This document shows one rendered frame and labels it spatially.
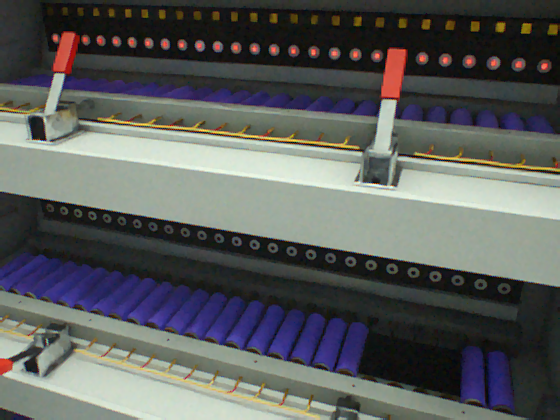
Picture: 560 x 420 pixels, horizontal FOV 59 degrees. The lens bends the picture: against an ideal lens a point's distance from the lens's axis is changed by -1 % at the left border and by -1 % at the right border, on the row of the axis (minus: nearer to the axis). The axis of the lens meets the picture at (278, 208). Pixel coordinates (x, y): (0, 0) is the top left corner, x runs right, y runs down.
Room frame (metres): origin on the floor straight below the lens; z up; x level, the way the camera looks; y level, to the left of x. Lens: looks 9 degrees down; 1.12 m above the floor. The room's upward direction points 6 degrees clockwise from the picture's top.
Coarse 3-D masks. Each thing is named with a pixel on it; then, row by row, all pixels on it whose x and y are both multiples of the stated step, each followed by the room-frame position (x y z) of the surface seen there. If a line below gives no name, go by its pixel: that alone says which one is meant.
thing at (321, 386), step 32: (0, 320) 0.45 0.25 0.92; (32, 320) 0.45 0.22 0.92; (64, 320) 0.43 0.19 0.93; (96, 320) 0.43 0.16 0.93; (160, 352) 0.40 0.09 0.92; (192, 352) 0.39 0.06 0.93; (224, 352) 0.39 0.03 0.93; (192, 384) 0.38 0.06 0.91; (256, 384) 0.38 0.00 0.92; (288, 384) 0.37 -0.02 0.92; (320, 384) 0.36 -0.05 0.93; (352, 384) 0.36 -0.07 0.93; (384, 416) 0.35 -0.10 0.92; (416, 416) 0.34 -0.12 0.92; (448, 416) 0.33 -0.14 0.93; (480, 416) 0.33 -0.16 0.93; (512, 416) 0.34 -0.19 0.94
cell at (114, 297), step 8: (128, 280) 0.50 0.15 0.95; (136, 280) 0.51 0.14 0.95; (120, 288) 0.49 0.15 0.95; (128, 288) 0.49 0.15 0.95; (112, 296) 0.47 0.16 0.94; (120, 296) 0.48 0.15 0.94; (96, 304) 0.46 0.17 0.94; (104, 304) 0.46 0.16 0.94; (112, 304) 0.47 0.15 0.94; (104, 312) 0.46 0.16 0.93
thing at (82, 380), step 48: (0, 240) 0.57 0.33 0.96; (96, 240) 0.57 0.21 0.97; (144, 240) 0.55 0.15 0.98; (384, 288) 0.47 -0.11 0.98; (0, 336) 0.44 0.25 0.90; (0, 384) 0.40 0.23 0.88; (48, 384) 0.38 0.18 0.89; (96, 384) 0.39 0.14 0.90; (144, 384) 0.39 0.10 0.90; (384, 384) 0.39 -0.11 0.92; (528, 384) 0.40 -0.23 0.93
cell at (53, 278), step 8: (64, 264) 0.53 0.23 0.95; (72, 264) 0.53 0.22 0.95; (56, 272) 0.51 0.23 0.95; (64, 272) 0.52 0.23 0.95; (48, 280) 0.50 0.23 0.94; (56, 280) 0.51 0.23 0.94; (32, 288) 0.48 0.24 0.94; (40, 288) 0.49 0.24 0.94; (48, 288) 0.49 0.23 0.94; (40, 296) 0.48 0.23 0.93
